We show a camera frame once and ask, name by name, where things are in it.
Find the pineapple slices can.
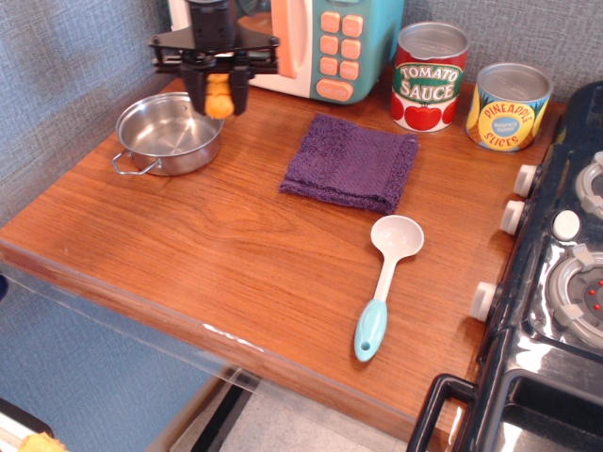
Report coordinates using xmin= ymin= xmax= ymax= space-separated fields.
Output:
xmin=465 ymin=62 xmax=553 ymax=153

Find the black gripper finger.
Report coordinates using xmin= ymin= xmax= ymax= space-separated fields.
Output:
xmin=229 ymin=70 xmax=249 ymax=116
xmin=180 ymin=69 xmax=206 ymax=114

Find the white stove knob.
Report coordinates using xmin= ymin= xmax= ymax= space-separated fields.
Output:
xmin=513 ymin=165 xmax=538 ymax=198
xmin=469 ymin=282 xmax=497 ymax=323
xmin=499 ymin=201 xmax=525 ymax=235

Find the white spoon blue handle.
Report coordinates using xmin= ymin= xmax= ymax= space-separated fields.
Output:
xmin=353 ymin=215 xmax=424 ymax=363

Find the black toy stove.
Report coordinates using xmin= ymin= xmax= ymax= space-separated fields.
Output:
xmin=450 ymin=82 xmax=602 ymax=451

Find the orange plush item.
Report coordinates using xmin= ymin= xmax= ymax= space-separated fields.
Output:
xmin=18 ymin=432 xmax=67 ymax=452

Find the tomato sauce can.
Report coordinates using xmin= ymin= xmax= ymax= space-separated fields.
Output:
xmin=390 ymin=22 xmax=469 ymax=132

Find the toy microwave oven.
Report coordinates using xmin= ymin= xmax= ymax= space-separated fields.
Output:
xmin=170 ymin=1 xmax=404 ymax=105

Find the orange plush croissant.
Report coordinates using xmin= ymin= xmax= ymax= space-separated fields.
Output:
xmin=204 ymin=73 xmax=235 ymax=120

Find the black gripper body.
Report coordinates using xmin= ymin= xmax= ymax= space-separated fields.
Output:
xmin=149 ymin=1 xmax=279 ymax=76

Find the grey stove burner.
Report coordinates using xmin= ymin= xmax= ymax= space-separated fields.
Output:
xmin=546 ymin=244 xmax=602 ymax=349
xmin=575 ymin=152 xmax=603 ymax=219

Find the stainless steel pot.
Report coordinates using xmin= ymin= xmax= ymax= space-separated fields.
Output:
xmin=111 ymin=92 xmax=224 ymax=177

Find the purple folded cloth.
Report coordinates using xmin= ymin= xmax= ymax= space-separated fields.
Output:
xmin=279 ymin=113 xmax=418 ymax=215

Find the black oven door handle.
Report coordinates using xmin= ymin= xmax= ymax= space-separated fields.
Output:
xmin=407 ymin=373 xmax=478 ymax=452

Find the white round stove button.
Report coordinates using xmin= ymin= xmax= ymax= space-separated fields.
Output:
xmin=552 ymin=210 xmax=580 ymax=241

